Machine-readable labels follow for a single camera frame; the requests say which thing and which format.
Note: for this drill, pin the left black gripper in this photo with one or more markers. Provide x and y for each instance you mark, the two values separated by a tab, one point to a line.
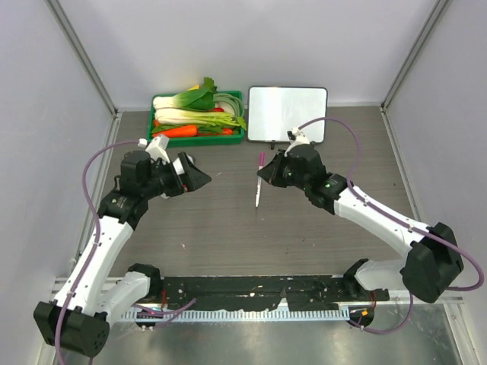
191	179

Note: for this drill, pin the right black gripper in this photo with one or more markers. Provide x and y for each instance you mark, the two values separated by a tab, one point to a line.
271	172

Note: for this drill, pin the pink white marker pen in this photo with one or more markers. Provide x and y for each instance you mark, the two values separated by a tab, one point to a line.
259	180

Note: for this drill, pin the small whiteboard with black frame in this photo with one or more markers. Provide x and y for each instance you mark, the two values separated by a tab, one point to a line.
274	111

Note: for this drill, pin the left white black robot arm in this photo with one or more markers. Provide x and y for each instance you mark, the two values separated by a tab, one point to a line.
80	316

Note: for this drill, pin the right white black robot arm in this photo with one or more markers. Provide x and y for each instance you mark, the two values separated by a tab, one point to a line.
428	262

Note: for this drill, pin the large orange carrot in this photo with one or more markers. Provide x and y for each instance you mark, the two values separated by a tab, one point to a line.
184	131

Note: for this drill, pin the green plastic tray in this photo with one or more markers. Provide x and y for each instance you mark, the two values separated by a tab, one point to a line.
206	135

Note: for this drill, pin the lower bok choy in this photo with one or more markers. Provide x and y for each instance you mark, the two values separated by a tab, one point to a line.
172	116

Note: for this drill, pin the bok choy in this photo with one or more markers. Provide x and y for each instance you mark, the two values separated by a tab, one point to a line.
199	98
172	116

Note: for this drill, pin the green long beans bundle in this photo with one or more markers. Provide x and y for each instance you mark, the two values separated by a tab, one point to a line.
229	103

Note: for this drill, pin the upper bok choy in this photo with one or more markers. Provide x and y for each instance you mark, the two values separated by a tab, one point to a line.
199	98

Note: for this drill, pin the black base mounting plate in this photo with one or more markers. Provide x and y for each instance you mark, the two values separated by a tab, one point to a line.
260	293

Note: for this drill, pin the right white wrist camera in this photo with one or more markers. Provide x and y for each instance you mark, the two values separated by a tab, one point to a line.
296	138

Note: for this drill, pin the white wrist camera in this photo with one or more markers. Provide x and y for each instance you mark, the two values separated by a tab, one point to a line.
296	138
156	147

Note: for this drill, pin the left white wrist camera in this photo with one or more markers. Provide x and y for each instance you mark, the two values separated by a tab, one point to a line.
156	147

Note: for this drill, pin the white slotted cable duct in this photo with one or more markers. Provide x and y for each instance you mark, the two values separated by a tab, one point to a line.
282	314

